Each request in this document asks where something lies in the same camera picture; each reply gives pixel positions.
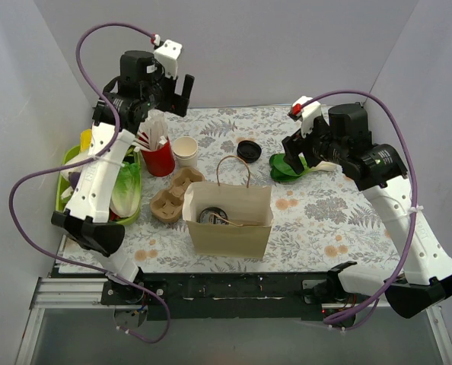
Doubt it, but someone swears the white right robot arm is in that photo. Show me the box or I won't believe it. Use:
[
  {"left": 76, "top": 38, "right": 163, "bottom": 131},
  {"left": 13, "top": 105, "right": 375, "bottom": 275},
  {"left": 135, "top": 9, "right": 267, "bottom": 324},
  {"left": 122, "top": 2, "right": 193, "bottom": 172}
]
[{"left": 282, "top": 97, "right": 452, "bottom": 319}]

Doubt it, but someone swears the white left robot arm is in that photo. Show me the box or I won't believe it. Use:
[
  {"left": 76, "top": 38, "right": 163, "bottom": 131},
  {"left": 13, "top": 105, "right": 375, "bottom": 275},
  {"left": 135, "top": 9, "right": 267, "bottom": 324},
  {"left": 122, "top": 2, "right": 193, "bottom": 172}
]
[{"left": 51, "top": 41, "right": 194, "bottom": 304}]

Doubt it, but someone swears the black coffee lid stack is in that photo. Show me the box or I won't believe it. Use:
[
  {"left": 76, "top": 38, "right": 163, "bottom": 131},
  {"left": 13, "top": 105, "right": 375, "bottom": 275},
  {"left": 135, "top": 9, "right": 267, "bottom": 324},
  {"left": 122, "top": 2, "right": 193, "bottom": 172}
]
[{"left": 237, "top": 140, "right": 262, "bottom": 163}]

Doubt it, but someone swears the green white bok choy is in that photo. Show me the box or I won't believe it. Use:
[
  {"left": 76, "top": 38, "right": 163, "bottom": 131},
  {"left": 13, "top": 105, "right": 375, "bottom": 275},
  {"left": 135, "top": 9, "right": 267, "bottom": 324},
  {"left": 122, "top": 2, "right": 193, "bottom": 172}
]
[{"left": 269, "top": 154, "right": 338, "bottom": 183}]

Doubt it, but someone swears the white paper cup stack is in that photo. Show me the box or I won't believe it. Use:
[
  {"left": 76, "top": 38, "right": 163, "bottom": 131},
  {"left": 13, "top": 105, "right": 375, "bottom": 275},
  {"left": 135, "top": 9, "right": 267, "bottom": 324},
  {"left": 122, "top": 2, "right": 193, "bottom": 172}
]
[{"left": 172, "top": 136, "right": 199, "bottom": 167}]

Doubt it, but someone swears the red ribbed cup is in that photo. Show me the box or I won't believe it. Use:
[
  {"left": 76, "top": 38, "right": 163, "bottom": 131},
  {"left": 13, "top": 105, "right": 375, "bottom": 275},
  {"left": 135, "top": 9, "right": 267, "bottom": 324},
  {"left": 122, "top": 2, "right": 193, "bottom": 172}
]
[{"left": 141, "top": 140, "right": 175, "bottom": 177}]

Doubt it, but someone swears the floral patterned table mat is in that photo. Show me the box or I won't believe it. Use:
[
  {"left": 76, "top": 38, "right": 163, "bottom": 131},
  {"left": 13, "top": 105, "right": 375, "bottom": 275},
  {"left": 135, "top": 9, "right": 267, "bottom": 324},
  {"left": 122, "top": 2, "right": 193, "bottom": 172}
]
[{"left": 121, "top": 106, "right": 399, "bottom": 272}]

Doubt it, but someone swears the yellow pepper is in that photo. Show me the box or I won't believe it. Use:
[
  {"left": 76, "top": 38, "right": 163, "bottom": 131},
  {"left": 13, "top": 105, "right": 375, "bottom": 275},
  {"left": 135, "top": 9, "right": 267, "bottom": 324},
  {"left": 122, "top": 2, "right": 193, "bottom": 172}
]
[{"left": 80, "top": 129, "right": 92, "bottom": 152}]

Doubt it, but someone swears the large napa cabbage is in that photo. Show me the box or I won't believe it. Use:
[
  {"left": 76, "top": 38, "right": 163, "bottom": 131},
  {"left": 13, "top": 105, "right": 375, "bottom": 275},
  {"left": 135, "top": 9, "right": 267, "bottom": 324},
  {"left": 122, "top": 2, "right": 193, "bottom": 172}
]
[{"left": 60, "top": 151, "right": 88, "bottom": 181}]

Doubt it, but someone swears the green lettuce leaf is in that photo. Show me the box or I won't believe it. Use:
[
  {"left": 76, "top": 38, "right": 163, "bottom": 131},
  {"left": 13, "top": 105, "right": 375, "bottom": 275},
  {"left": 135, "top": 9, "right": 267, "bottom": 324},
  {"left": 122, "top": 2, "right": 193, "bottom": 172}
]
[{"left": 110, "top": 163, "right": 141, "bottom": 218}]

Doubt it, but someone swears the brown cardboard cup carrier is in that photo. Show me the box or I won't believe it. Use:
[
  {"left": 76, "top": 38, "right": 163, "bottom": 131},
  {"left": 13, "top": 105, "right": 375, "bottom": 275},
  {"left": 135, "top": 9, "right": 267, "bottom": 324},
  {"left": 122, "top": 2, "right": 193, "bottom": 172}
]
[{"left": 150, "top": 167, "right": 205, "bottom": 224}]

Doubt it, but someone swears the purple eggplant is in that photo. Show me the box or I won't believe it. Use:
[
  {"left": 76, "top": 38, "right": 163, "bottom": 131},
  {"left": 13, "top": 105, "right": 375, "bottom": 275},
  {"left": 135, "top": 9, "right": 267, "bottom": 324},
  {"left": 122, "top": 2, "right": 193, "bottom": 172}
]
[{"left": 68, "top": 172, "right": 81, "bottom": 189}]

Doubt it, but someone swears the green plastic tray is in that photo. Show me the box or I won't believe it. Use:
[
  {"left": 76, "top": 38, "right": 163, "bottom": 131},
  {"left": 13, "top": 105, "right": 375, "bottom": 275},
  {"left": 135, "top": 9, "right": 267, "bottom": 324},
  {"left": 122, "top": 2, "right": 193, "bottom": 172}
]
[{"left": 55, "top": 145, "right": 142, "bottom": 226}]

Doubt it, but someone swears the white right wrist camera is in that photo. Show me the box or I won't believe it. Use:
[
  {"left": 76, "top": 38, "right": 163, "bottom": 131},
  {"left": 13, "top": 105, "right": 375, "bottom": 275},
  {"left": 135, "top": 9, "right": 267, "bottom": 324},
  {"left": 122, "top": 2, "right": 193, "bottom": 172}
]
[{"left": 288, "top": 96, "right": 323, "bottom": 138}]

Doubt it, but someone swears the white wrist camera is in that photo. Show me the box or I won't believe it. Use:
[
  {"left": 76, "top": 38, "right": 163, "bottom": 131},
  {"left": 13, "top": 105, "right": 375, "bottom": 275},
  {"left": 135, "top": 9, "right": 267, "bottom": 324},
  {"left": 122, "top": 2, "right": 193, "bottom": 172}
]
[
  {"left": 154, "top": 40, "right": 183, "bottom": 80},
  {"left": 288, "top": 96, "right": 323, "bottom": 138}
]

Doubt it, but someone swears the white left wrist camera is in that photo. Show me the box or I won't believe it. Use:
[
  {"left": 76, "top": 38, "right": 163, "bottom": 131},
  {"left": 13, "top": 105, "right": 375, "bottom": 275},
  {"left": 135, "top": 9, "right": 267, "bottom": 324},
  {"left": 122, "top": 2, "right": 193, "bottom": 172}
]
[{"left": 154, "top": 40, "right": 183, "bottom": 80}]

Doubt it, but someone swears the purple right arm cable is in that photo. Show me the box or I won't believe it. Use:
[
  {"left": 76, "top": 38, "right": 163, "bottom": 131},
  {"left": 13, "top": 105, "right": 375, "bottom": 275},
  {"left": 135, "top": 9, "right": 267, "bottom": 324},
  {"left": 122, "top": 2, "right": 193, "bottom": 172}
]
[{"left": 305, "top": 89, "right": 419, "bottom": 331}]

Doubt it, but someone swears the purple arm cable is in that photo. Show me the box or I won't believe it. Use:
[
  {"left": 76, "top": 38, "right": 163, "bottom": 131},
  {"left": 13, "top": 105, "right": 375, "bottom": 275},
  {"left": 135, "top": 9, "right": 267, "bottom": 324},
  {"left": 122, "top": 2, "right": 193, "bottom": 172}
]
[
  {"left": 8, "top": 22, "right": 172, "bottom": 344},
  {"left": 305, "top": 89, "right": 419, "bottom": 331}
]

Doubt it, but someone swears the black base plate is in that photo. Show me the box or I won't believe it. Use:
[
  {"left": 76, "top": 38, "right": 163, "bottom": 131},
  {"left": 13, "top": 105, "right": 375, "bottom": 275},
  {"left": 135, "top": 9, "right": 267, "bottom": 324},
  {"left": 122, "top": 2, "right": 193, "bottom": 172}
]
[{"left": 100, "top": 271, "right": 372, "bottom": 320}]

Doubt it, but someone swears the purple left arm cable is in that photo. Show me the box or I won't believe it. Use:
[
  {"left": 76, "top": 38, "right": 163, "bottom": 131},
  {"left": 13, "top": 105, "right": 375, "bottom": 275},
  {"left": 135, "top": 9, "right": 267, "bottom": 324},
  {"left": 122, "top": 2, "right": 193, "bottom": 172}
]
[{"left": 8, "top": 22, "right": 172, "bottom": 344}]

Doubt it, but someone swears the aluminium frame rail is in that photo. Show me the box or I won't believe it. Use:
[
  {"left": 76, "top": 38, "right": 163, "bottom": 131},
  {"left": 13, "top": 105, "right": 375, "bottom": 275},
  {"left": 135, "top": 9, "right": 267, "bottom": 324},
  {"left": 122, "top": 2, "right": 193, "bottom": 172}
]
[{"left": 15, "top": 278, "right": 452, "bottom": 364}]

